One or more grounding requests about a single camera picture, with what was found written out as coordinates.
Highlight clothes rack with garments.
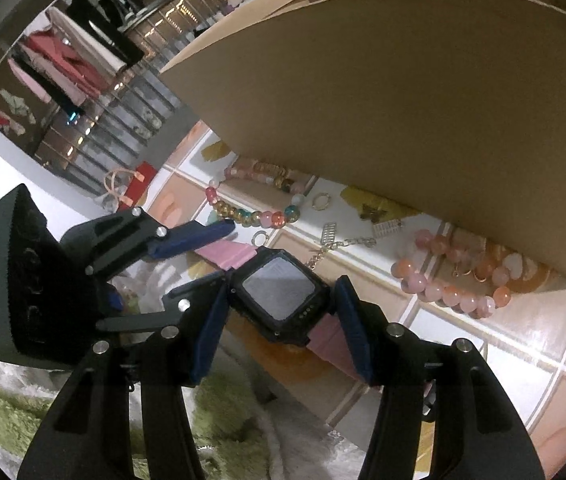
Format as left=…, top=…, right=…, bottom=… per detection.
left=4, top=0, right=146, bottom=122

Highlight gold butterfly charm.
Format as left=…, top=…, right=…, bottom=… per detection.
left=359, top=204, right=387, bottom=224

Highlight ginkgo pattern tablecloth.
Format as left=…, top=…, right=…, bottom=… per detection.
left=219, top=177, right=566, bottom=479

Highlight fluffy white green rug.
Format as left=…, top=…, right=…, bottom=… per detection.
left=0, top=251, right=365, bottom=480

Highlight red gift bag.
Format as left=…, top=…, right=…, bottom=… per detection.
left=103, top=162, right=158, bottom=211

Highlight metal balcony railing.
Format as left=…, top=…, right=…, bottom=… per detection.
left=32, top=0, right=229, bottom=197

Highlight pink strap digital watch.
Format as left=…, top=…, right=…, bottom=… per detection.
left=196, top=240, right=372, bottom=385

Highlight brown cardboard box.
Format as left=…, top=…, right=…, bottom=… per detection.
left=161, top=0, right=566, bottom=276

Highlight multicolour glass bead necklace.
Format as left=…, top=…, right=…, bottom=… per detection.
left=204, top=156, right=309, bottom=231

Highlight pink orange bead bracelet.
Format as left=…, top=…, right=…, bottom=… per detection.
left=389, top=227, right=552, bottom=320

